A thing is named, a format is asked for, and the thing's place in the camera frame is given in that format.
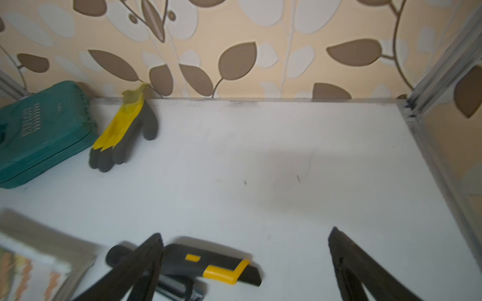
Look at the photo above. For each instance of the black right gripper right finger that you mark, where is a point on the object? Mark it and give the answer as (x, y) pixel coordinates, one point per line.
(356, 270)

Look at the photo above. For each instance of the green plastic tool case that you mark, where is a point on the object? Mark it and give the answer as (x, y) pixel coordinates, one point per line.
(42, 130)

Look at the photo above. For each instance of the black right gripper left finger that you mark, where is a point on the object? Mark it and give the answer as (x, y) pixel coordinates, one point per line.
(136, 276)

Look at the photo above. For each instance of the white pouch with yellow handles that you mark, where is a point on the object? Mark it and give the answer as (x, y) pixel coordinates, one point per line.
(39, 262)

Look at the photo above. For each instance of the yellow grey work glove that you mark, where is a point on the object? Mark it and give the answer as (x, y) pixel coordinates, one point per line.
(134, 115)

